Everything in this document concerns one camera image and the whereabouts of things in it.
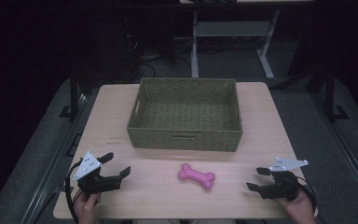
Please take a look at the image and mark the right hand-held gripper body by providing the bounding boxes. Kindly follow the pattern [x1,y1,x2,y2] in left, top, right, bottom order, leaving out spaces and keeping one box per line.
[258,156,310,202]

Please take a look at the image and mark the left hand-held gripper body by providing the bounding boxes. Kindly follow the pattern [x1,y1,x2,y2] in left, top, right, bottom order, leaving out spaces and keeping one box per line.
[73,151,122,198]

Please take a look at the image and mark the pink bone-shaped dog toy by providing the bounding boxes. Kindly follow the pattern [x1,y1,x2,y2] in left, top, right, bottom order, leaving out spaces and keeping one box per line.
[177,163,216,191]

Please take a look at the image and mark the green woven basket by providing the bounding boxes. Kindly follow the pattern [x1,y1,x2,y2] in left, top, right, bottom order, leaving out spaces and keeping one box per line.
[126,77,244,153]

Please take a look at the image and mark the person's left hand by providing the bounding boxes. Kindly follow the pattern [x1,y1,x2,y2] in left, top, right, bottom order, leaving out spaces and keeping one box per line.
[73,191,103,224]

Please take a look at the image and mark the person's right hand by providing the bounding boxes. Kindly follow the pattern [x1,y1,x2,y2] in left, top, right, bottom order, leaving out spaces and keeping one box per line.
[277,188,318,224]

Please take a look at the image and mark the black metal stand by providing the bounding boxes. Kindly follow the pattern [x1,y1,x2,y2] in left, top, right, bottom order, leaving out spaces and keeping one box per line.
[322,62,351,123]
[59,62,89,122]

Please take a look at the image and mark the black cable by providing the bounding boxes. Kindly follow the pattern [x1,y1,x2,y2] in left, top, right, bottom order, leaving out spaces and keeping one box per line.
[64,159,85,224]
[296,175,319,216]

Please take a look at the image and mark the bundle of floor cables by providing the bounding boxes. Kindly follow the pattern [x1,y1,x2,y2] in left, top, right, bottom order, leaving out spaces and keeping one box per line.
[127,34,194,78]

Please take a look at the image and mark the grey metal desk frame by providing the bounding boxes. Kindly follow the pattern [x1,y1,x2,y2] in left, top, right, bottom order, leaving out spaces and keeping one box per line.
[190,8,282,80]

